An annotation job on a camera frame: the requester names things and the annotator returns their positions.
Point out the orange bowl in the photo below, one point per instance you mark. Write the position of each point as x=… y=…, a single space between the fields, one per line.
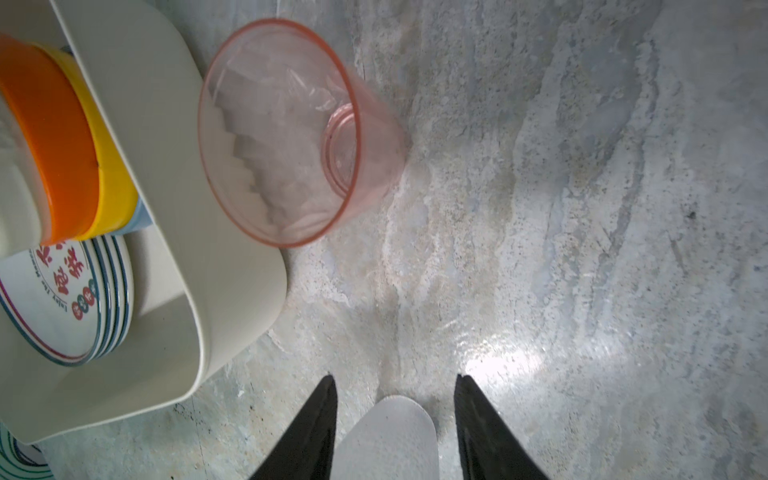
x=56 y=131

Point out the pink plastic cup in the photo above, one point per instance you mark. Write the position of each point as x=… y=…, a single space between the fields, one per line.
x=292 y=141

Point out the clear plastic cup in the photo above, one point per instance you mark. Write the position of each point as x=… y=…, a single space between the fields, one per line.
x=396 y=439

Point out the white plastic bin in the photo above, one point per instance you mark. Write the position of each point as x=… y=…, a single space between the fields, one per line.
x=205 y=290

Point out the white bowl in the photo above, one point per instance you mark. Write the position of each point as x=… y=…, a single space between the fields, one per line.
x=25 y=213

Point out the yellow bowl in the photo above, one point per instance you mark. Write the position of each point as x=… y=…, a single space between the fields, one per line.
x=118 y=197

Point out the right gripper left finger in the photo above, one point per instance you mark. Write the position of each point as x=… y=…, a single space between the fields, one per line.
x=306 y=449

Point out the blue bowl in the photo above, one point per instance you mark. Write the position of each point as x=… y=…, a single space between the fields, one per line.
x=139 y=220

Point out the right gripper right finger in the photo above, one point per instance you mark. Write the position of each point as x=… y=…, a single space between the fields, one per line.
x=487 y=447

